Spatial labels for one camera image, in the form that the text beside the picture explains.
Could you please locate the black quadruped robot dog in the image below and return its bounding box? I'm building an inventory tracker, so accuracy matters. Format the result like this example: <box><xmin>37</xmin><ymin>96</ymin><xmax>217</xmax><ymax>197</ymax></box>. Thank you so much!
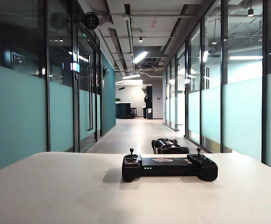
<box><xmin>151</xmin><ymin>138</ymin><xmax>190</xmax><ymax>154</ymax></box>

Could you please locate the black vertical door handle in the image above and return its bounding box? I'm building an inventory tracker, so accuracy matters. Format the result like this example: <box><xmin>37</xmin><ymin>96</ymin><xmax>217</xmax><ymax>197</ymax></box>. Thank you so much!
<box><xmin>86</xmin><ymin>54</ymin><xmax>91</xmax><ymax>131</ymax></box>
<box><xmin>90</xmin><ymin>55</ymin><xmax>94</xmax><ymax>130</ymax></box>

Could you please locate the dark counter cabinet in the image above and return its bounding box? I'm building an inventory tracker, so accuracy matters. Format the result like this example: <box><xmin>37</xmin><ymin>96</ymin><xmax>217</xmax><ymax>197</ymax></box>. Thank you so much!
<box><xmin>115</xmin><ymin>102</ymin><xmax>132</xmax><ymax>119</ymax></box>

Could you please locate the lit wall tablet panel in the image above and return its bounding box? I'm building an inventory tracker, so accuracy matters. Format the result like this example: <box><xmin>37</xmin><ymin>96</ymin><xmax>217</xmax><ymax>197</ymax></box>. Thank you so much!
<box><xmin>71</xmin><ymin>61</ymin><xmax>81</xmax><ymax>74</ymax></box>

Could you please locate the black remote control with sticker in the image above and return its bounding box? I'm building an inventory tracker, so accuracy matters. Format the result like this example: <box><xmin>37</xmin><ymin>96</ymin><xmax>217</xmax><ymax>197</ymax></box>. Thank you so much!
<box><xmin>121</xmin><ymin>147</ymin><xmax>219</xmax><ymax>183</ymax></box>

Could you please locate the round black hanging sign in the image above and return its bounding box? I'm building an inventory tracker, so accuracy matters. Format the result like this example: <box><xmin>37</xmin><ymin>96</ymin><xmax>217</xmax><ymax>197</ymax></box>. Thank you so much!
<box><xmin>82</xmin><ymin>11</ymin><xmax>100</xmax><ymax>30</ymax></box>

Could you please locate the long linear ceiling light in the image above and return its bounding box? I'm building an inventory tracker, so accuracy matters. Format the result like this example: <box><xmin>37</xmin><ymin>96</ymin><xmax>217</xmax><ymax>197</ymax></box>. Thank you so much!
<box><xmin>133</xmin><ymin>50</ymin><xmax>149</xmax><ymax>64</ymax></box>

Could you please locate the tall black machine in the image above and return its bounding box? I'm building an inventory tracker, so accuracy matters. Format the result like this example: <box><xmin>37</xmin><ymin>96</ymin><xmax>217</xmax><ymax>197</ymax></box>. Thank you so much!
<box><xmin>143</xmin><ymin>85</ymin><xmax>154</xmax><ymax>120</ymax></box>

